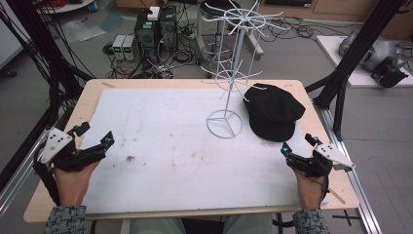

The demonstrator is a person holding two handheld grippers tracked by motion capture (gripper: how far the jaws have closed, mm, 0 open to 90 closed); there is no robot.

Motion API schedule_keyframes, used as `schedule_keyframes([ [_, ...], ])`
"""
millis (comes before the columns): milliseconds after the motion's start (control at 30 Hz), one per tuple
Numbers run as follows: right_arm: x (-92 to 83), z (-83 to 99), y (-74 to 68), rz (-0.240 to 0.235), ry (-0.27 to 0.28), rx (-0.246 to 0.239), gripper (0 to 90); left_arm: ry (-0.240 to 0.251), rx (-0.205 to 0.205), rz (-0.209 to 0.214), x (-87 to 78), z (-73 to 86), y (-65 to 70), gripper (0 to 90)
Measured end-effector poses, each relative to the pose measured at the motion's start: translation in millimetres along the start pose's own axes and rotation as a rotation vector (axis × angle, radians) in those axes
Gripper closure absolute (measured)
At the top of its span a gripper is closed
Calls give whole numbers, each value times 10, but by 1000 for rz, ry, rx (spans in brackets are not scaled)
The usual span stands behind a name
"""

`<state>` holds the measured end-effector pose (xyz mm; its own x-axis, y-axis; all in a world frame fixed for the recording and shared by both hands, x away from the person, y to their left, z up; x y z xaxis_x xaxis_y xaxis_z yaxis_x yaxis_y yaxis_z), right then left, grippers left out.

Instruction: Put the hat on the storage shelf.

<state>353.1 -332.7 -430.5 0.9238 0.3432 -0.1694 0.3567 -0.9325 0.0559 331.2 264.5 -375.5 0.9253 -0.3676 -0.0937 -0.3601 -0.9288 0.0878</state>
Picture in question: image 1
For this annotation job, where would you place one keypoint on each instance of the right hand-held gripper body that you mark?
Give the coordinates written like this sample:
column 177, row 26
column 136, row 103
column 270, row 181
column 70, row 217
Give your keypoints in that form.
column 332, row 154

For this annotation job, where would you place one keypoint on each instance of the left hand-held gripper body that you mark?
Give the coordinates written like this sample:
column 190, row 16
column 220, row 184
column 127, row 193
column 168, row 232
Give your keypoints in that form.
column 55, row 143

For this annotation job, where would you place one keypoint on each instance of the black cap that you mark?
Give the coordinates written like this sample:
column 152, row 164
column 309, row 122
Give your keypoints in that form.
column 271, row 110

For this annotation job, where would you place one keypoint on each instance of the person's right hand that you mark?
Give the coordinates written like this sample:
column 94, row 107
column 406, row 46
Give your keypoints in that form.
column 308, row 191

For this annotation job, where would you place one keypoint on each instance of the person's left hand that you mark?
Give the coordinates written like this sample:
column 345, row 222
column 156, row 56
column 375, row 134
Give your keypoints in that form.
column 73, row 185

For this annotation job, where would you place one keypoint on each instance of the thin wooden stick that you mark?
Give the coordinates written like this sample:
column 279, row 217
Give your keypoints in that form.
column 337, row 196

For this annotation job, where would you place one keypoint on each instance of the white floor board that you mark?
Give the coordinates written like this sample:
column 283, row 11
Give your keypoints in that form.
column 354, row 76

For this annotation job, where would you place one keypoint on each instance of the white table mat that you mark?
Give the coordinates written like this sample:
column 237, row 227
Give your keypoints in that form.
column 181, row 146

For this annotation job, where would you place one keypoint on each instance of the grey power supply unit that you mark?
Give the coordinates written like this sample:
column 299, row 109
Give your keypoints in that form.
column 118, row 47
column 130, row 48

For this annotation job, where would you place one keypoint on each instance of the black device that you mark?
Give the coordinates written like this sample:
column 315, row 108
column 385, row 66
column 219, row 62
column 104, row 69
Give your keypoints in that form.
column 389, row 74

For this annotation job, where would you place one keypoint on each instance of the clear plastic sheet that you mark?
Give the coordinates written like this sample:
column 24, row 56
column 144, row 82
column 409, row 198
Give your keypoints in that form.
column 81, row 31

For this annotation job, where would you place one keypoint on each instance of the grey rounded device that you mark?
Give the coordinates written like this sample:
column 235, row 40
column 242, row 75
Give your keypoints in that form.
column 380, row 52

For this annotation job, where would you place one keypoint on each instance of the teal sheet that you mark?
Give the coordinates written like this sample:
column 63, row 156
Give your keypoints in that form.
column 112, row 21

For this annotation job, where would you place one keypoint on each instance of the black computer tower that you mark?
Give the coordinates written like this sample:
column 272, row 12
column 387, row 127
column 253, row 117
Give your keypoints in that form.
column 146, row 37
column 168, row 29

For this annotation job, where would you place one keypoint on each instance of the white cabinet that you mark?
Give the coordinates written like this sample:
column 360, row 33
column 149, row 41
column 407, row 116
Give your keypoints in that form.
column 8, row 39

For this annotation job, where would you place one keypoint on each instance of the white round table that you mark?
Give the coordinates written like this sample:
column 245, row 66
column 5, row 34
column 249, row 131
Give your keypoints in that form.
column 68, row 6

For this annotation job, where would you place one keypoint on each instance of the blue tape roll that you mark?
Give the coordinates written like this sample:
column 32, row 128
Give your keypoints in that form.
column 93, row 5

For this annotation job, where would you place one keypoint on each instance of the white box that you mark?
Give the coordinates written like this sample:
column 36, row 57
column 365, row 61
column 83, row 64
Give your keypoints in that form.
column 154, row 13

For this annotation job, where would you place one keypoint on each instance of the aluminium rail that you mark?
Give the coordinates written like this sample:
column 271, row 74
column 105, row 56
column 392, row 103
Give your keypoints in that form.
column 18, row 185
column 355, row 182

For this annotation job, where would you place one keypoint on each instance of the black metal frame strut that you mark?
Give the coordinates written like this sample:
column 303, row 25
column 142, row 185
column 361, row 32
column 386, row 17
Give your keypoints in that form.
column 363, row 42
column 30, row 29

